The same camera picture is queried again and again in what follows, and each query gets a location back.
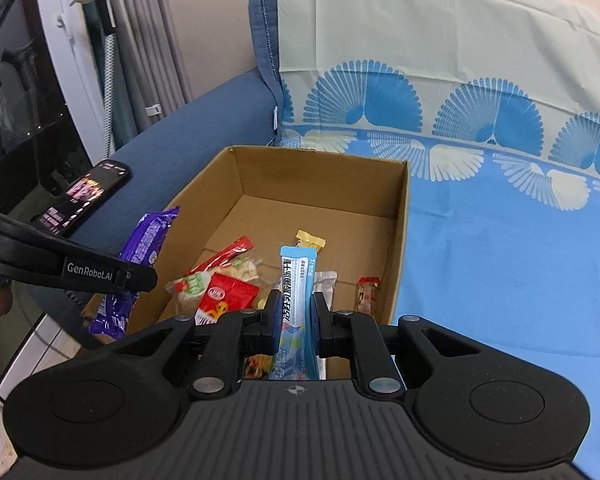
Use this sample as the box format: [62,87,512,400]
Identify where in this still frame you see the purple chocolate bar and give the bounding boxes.
[88,206,180,340]

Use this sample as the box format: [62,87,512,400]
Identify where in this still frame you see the red square snack packet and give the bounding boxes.
[195,273,259,326]

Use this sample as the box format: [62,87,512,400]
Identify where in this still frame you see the brown cardboard box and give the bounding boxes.
[104,146,410,379]

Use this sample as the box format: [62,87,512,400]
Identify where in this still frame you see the black smartphone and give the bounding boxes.
[32,159,132,237]

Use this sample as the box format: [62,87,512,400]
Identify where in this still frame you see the small red brown candy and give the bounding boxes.
[355,276,381,315]

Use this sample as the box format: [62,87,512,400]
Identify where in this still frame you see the thin red snack stick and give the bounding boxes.
[187,236,253,275]

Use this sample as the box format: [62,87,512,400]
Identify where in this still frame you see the red chip packet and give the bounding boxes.
[242,354,273,380]

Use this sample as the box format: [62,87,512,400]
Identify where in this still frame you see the yellow cartoon snack pack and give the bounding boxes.
[296,230,326,252]

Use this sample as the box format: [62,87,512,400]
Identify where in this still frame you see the green rice cracker pack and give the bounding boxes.
[166,257,260,324]

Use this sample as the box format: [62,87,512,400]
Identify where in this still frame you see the silver blue snack stick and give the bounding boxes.
[268,246,320,380]

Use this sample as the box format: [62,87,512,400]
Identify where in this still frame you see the blue white patterned sofa cover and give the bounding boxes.
[274,0,600,476]

